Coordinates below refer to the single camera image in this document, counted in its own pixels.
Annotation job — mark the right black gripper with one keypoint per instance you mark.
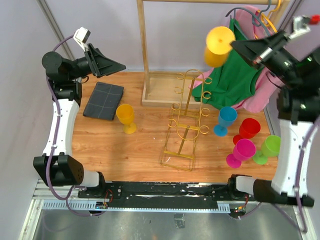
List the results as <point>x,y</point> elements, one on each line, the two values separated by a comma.
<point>259,51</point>

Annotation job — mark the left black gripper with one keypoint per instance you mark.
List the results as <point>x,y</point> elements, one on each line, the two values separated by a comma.
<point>100,65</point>

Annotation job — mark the yellow wine glass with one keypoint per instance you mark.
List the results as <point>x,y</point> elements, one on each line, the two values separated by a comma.
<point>125,114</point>
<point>218,46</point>

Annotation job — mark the blue wine glass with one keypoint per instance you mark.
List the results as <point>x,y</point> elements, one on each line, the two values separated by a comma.
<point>226,117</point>

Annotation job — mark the red wine glass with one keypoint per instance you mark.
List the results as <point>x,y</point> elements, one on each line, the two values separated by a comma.
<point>248,129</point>

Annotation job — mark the green wine glass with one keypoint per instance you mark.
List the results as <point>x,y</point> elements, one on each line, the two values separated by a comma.
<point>269,148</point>

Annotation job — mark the pink wine glass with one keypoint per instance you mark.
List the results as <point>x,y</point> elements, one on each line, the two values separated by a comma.
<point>242,151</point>

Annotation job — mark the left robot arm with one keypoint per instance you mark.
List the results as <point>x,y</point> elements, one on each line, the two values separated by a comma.
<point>56,166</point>

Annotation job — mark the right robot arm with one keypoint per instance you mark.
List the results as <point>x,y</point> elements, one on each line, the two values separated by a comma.
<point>298,106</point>

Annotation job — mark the wooden clothes rack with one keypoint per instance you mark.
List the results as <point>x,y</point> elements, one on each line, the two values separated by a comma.
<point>158,85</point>

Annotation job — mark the yellow clothes hanger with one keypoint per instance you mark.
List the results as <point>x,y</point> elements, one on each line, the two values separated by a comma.
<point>264,17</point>

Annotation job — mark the pink t-shirt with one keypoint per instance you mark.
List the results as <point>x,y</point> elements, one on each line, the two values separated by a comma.
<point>265,86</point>

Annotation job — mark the folded dark grey cloth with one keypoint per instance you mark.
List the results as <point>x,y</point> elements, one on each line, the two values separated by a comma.
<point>104,101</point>

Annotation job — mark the green tank top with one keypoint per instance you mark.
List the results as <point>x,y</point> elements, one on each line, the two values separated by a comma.
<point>232,83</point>

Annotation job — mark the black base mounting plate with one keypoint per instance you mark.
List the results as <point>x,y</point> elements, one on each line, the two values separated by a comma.
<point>161,196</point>

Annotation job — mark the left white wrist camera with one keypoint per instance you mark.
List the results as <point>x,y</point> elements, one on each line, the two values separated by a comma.
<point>81,36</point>

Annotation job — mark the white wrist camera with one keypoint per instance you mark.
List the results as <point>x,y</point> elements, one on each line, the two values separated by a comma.
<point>300,25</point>
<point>81,36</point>

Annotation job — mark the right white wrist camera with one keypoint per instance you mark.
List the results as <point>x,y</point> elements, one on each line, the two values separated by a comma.
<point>300,25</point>

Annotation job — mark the aluminium frame rail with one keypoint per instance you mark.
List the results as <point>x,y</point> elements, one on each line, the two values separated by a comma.
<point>44,6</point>

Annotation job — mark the gold wire glass rack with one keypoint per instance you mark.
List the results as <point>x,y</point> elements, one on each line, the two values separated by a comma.
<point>185,123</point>

